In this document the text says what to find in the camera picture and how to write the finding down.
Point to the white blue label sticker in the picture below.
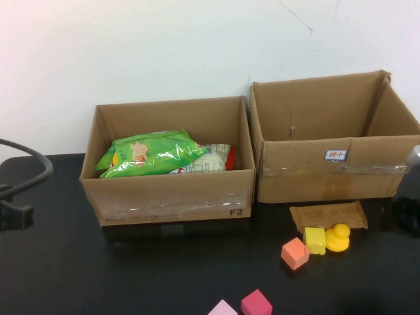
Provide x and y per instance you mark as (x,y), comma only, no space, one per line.
(335,155)

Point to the yellow rubber duck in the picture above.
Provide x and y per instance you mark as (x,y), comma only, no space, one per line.
(338,241)

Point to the magenta foam cube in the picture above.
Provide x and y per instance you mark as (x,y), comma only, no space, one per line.
(256,303)

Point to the orange foam cube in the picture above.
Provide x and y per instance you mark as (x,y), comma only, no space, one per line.
(294,255)

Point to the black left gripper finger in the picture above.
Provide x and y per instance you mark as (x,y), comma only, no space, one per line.
(14,222)
(14,207)

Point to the yellow foam cube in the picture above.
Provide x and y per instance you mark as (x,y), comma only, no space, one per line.
(314,239)

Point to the cardboard box with white label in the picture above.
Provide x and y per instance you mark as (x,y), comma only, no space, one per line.
(295,183)

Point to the green potato chips bag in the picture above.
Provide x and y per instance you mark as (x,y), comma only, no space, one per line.
(147,157)

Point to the light pink foam cube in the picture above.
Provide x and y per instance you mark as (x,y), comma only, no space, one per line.
(223,309)

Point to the cardboard box with F2 print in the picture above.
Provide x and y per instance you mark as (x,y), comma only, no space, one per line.
(164,197)

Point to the red and white snack bag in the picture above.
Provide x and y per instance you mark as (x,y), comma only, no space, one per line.
(213,160)

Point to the brown snack packet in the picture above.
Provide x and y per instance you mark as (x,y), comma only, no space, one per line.
(328,215)

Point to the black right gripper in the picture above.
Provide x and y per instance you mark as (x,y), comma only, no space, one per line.
(410,215)

